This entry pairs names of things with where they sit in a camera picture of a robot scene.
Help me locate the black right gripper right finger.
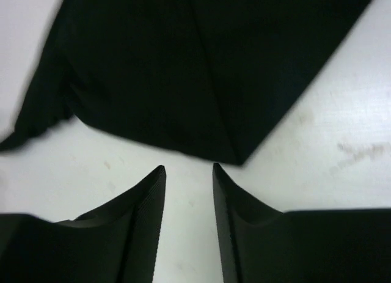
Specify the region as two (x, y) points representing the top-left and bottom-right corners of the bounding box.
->
(213, 164), (390, 282)

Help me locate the black tank top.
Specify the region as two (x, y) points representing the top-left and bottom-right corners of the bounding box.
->
(1, 0), (372, 165)

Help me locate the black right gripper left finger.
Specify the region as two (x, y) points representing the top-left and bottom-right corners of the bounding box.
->
(1, 166), (166, 282)

